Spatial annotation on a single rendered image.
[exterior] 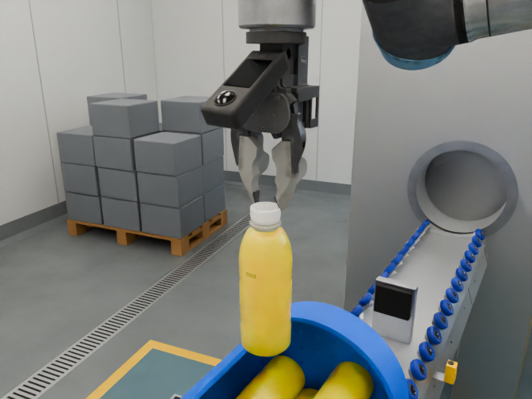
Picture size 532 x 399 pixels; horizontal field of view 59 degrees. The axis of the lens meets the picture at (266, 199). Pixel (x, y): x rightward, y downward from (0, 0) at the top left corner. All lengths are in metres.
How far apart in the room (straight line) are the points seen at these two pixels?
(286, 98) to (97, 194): 3.75
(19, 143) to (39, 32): 1.01
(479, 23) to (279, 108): 0.23
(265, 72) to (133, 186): 3.48
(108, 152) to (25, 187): 1.04
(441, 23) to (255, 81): 0.21
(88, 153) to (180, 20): 2.35
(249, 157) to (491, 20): 0.30
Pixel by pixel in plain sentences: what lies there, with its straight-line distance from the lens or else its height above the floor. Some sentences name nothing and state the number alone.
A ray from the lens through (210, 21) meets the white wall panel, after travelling 5.72.
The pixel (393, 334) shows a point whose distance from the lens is 1.28.
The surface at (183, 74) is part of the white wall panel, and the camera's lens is 5.93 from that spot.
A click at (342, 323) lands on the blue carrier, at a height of 1.23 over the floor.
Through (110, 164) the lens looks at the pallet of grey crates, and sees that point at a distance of 4.05.
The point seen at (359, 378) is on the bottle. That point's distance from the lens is 0.81.
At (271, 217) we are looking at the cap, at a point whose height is 1.44.
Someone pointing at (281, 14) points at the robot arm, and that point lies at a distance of 0.54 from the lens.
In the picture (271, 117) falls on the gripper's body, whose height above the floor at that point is 1.56.
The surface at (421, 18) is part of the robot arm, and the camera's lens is 0.57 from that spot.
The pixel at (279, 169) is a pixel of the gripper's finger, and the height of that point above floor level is 1.50.
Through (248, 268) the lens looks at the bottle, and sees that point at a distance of 0.60.
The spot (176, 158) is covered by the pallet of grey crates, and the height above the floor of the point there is 0.81.
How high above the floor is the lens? 1.64
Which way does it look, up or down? 18 degrees down
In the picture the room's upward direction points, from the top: straight up
